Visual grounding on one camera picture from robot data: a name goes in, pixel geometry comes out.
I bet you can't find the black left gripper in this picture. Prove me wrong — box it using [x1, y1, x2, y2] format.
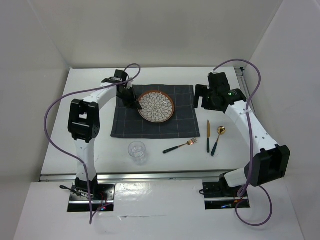
[116, 86, 141, 110]

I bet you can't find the dark checked cloth placemat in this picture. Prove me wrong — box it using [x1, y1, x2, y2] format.
[110, 84, 200, 139]

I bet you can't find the floral ceramic plate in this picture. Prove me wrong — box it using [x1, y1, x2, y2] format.
[138, 90, 175, 123]

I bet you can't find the gold knife green handle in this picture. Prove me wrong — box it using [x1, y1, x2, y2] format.
[206, 120, 211, 153]

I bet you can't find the gold spoon green handle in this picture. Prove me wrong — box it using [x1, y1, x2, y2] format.
[210, 126, 226, 157]

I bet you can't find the gold fork green handle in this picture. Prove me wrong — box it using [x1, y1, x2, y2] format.
[162, 137, 198, 154]

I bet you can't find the clear plastic cup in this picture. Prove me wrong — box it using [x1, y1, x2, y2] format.
[128, 141, 147, 166]

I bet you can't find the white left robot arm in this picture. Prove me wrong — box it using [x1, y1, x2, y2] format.
[67, 70, 200, 200]

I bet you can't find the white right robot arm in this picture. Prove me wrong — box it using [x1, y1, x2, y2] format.
[194, 72, 291, 196]

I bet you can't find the aluminium right side rail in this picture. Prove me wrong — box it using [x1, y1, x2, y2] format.
[234, 66, 258, 118]

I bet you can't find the aluminium rail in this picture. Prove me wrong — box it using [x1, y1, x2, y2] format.
[38, 167, 275, 183]
[234, 66, 258, 118]

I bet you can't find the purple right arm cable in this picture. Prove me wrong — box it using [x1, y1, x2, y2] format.
[213, 58, 275, 227]

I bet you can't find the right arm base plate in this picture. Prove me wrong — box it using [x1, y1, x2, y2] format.
[198, 182, 251, 210]

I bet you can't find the aluminium front rail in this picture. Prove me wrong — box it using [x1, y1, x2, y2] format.
[38, 167, 275, 183]

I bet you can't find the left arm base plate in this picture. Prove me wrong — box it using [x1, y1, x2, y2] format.
[59, 183, 116, 213]

